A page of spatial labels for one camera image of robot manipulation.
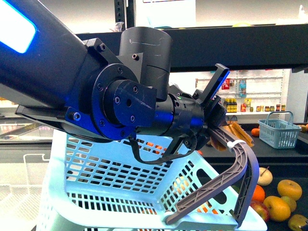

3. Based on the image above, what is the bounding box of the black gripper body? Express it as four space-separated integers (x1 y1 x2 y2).
168 64 230 149

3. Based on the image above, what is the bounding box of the light teal shopping basket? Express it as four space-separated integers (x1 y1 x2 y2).
37 130 267 231

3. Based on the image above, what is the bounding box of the blue basket on shelf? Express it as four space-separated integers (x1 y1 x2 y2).
258 111 302 149

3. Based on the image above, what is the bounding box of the black fruit shelf tray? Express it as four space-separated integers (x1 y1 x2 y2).
199 163 308 231

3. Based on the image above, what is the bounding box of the yellow labelled bottles row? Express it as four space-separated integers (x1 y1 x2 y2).
223 98 237 113

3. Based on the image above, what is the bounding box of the white zip tie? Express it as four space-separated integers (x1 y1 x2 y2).
227 140 246 149

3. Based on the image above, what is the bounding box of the white pear with stem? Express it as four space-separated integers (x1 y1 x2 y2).
257 167 273 186

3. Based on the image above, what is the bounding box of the small orange tangerine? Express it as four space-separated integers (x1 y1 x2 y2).
252 185 266 203

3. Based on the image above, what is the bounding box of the red apple centre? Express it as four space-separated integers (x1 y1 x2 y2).
250 200 270 222

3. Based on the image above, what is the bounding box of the yellow orange pear back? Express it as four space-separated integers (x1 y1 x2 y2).
277 180 303 201

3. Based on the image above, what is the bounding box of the small green brown kiwi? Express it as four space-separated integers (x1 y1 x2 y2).
281 196 297 213

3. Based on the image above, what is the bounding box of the green brown pear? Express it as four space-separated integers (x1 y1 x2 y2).
288 214 308 231

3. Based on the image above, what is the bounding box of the glass top freezer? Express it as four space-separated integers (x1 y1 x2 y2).
0 105 53 145

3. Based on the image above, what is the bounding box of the black cable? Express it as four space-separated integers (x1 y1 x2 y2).
128 134 197 166

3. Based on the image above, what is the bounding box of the grey basket handle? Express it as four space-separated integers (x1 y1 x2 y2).
165 127 259 228

